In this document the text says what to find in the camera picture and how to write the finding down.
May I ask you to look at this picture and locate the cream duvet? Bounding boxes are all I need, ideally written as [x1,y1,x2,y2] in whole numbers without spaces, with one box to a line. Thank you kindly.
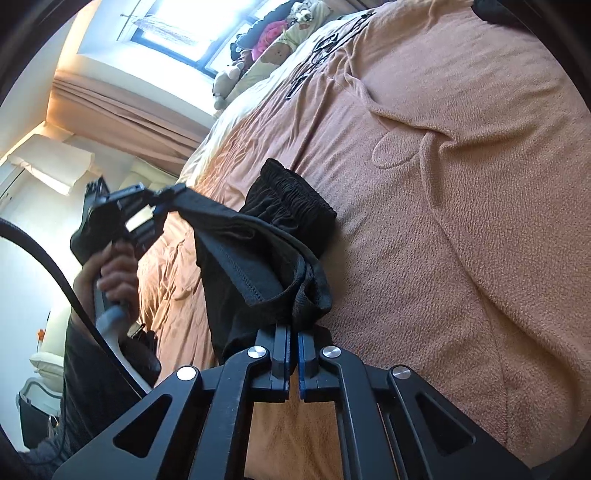
[178,76,278,185]

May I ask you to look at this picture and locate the pink plush toy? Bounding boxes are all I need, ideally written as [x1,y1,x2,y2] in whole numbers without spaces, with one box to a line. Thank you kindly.
[252,17,283,54]

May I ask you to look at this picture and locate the person's dark shirt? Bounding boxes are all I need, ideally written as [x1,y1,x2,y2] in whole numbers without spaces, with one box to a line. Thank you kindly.
[21,318,163,467]

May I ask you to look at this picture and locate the black pants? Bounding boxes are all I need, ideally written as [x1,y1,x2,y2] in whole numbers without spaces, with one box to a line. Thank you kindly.
[159,158,338,365]

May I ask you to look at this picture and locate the pink curtain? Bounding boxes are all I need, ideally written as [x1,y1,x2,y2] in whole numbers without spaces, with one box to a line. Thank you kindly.
[48,74,214,180]

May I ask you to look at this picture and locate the person's left forearm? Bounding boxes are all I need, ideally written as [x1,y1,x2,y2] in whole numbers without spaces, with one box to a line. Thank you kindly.
[67,277,95,334]

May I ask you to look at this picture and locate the cream plush dog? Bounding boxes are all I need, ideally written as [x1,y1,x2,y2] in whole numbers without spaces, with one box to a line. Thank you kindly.
[211,60,246,110]

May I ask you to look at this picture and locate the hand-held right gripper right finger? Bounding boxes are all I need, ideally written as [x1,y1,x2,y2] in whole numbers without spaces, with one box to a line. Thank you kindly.
[298,325,539,480]

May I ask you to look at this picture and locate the bed with orange blanket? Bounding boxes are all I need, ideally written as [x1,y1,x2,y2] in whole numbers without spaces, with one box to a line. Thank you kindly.
[136,0,591,480]

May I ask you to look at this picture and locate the black basket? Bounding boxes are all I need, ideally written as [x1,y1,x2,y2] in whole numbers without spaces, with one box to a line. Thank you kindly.
[16,376,64,450]

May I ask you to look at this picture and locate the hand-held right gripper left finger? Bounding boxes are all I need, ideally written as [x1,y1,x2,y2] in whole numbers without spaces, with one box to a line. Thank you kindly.
[51,323,293,480]

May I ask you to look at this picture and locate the black plush toy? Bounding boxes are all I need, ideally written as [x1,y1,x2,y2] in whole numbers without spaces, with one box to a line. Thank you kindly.
[230,31,260,57]

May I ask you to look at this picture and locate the white pillow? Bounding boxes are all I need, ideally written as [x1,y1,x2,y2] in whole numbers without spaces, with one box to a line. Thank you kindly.
[28,350,66,385]

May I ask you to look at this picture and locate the person's left hand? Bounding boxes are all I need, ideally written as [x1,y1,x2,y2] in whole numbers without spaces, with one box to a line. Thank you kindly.
[81,240,140,317]

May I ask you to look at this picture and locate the window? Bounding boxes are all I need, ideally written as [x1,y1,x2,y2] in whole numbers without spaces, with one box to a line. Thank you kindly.
[120,0,287,78]

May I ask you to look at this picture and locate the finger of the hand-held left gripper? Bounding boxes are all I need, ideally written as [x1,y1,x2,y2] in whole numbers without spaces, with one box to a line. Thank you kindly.
[108,183,186,206]
[122,203,168,243]

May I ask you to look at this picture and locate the small plush toys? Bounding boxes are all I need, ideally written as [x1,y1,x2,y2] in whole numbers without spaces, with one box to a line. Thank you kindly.
[285,0,329,25]

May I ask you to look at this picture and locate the bear print cushion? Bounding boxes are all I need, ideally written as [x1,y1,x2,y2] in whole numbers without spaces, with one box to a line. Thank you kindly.
[226,9,343,103]

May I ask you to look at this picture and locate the folded black garment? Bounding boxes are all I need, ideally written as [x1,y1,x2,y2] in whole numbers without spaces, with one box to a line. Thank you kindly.
[473,0,532,28]

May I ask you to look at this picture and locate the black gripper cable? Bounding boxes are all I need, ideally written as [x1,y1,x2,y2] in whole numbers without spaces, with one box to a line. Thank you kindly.
[0,217,149,400]

